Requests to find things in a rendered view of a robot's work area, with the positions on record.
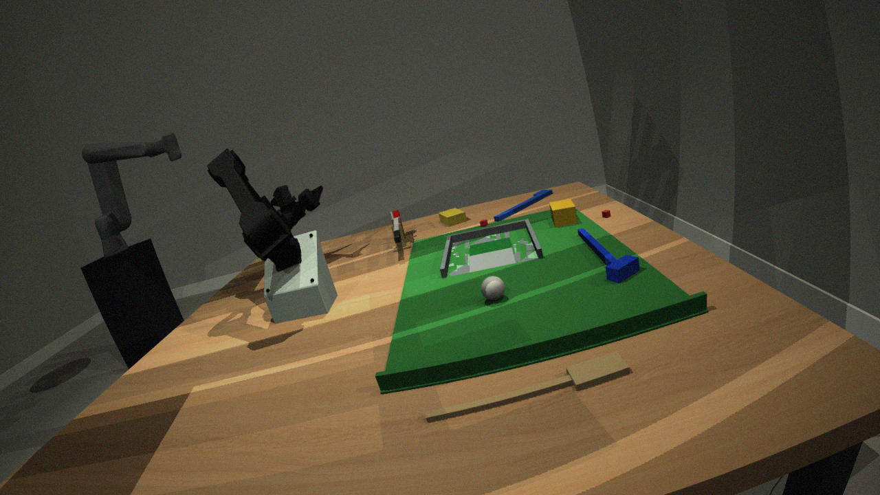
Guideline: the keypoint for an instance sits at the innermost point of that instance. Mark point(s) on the white golf ball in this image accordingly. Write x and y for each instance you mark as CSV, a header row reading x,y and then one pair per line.
x,y
493,288

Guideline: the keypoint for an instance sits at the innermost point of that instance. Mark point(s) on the yellow cube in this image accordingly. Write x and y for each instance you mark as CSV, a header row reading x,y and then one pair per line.
x,y
563,213

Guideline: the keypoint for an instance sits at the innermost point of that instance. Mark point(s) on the red golf putter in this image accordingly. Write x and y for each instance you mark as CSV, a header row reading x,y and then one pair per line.
x,y
395,215

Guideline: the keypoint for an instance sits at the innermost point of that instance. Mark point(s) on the yellow rectangular block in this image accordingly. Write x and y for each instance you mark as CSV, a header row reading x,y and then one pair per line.
x,y
452,217

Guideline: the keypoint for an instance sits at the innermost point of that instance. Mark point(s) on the green putting mat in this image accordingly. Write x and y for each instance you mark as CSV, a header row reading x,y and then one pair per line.
x,y
444,318

